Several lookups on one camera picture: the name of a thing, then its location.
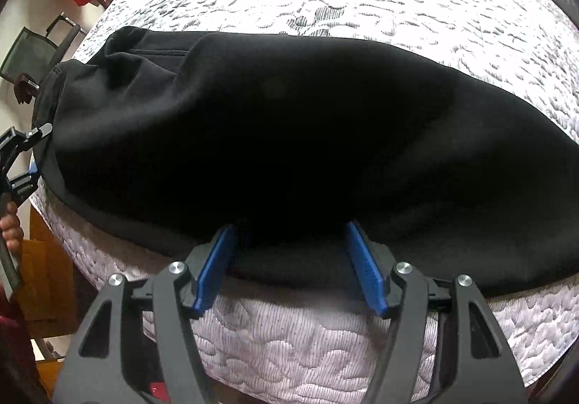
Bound person's left forearm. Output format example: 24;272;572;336
0;284;50;404

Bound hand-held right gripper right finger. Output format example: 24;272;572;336
345;221;528;404

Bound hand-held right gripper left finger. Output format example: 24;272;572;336
52;224;239;404

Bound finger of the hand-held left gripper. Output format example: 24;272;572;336
8;162;41;202
25;123;54;143

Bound black pants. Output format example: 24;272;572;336
34;26;579;300

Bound person's left hand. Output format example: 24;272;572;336
0;202;26;256

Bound black mesh office chair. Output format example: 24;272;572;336
0;12;86;105

